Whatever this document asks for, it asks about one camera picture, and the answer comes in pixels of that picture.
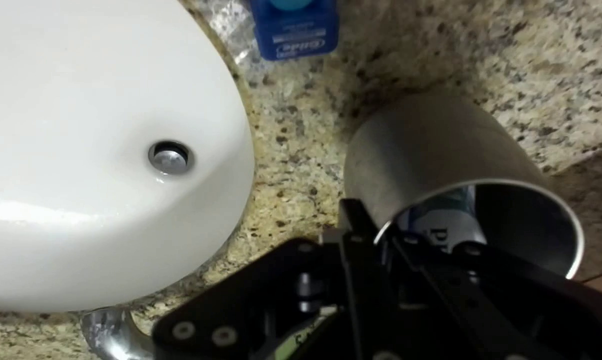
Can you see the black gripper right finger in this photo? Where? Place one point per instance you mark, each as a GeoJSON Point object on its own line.
{"type": "Point", "coordinates": [486, 300]}

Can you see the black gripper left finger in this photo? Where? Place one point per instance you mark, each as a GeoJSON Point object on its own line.
{"type": "Point", "coordinates": [360, 287]}

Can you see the silver toothbrush holder cup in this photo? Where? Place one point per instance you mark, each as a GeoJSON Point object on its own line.
{"type": "Point", "coordinates": [441, 146]}

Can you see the sink drain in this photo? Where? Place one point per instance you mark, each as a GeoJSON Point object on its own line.
{"type": "Point", "coordinates": [171, 156]}

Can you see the chrome faucet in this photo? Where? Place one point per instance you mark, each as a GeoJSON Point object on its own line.
{"type": "Point", "coordinates": [113, 332]}

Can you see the blue bottle cap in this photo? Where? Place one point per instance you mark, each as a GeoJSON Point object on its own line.
{"type": "Point", "coordinates": [296, 31]}

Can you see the white oval sink basin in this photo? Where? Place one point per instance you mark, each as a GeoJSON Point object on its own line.
{"type": "Point", "coordinates": [81, 132]}

